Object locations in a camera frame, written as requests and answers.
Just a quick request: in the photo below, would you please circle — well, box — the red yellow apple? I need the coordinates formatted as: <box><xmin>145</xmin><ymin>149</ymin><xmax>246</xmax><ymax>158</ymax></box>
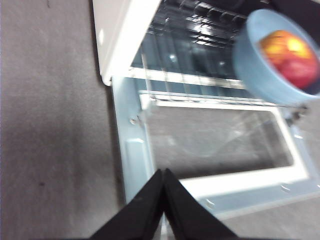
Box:
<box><xmin>258</xmin><ymin>29</ymin><xmax>319</xmax><ymax>90</ymax></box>

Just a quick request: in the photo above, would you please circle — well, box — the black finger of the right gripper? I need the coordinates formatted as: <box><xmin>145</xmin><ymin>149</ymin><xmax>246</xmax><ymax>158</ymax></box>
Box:
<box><xmin>303</xmin><ymin>83</ymin><xmax>320</xmax><ymax>96</ymax></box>

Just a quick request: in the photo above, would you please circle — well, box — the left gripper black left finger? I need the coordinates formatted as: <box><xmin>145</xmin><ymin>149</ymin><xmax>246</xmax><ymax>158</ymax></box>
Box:
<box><xmin>89</xmin><ymin>169</ymin><xmax>165</xmax><ymax>240</ymax></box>

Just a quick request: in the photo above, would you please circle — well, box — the metal wire oven rack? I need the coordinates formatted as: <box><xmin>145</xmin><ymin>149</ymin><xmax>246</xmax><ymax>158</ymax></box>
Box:
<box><xmin>138</xmin><ymin>47</ymin><xmax>309</xmax><ymax>111</ymax></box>

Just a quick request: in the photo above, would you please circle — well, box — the cream Toshiba toaster oven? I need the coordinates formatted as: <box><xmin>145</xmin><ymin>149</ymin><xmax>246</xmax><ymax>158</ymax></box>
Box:
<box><xmin>91</xmin><ymin>0</ymin><xmax>276</xmax><ymax>87</ymax></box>

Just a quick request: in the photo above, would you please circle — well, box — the blue ribbed bowl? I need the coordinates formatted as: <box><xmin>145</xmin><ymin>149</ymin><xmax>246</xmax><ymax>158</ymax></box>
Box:
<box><xmin>232</xmin><ymin>9</ymin><xmax>320</xmax><ymax>106</ymax></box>

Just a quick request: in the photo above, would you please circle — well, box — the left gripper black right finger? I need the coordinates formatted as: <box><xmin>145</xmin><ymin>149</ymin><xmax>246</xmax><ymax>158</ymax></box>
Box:
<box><xmin>163</xmin><ymin>168</ymin><xmax>238</xmax><ymax>240</ymax></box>

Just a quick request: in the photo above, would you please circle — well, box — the oven door with beige handle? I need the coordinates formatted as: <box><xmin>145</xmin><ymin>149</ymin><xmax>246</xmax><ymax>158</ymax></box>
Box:
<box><xmin>111</xmin><ymin>74</ymin><xmax>320</xmax><ymax>221</ymax></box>

